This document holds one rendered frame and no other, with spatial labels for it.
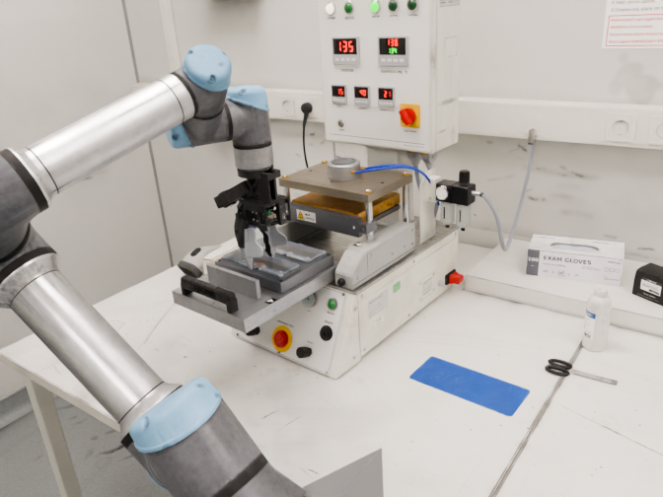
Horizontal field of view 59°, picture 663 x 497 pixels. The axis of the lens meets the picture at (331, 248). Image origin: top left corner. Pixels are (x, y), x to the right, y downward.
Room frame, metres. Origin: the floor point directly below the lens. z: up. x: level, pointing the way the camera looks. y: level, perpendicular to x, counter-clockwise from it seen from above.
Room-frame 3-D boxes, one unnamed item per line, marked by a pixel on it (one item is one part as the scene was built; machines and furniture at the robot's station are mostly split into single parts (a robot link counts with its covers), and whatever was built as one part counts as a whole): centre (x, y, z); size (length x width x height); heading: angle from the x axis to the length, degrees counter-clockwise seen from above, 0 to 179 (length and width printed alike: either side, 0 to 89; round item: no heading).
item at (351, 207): (1.37, -0.05, 1.07); 0.22 x 0.17 x 0.10; 49
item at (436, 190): (1.32, -0.30, 1.05); 0.15 x 0.05 x 0.15; 49
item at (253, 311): (1.14, 0.16, 0.97); 0.30 x 0.22 x 0.08; 139
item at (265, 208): (1.12, 0.13, 1.15); 0.09 x 0.08 x 0.12; 49
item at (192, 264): (1.69, 0.38, 0.79); 0.20 x 0.08 x 0.08; 142
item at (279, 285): (1.17, 0.13, 0.98); 0.20 x 0.17 x 0.03; 49
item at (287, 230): (1.41, 0.11, 0.96); 0.25 x 0.05 x 0.07; 139
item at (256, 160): (1.13, 0.14, 1.23); 0.08 x 0.08 x 0.05
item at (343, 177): (1.38, -0.08, 1.08); 0.31 x 0.24 x 0.13; 49
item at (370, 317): (1.35, -0.05, 0.84); 0.53 x 0.37 x 0.17; 139
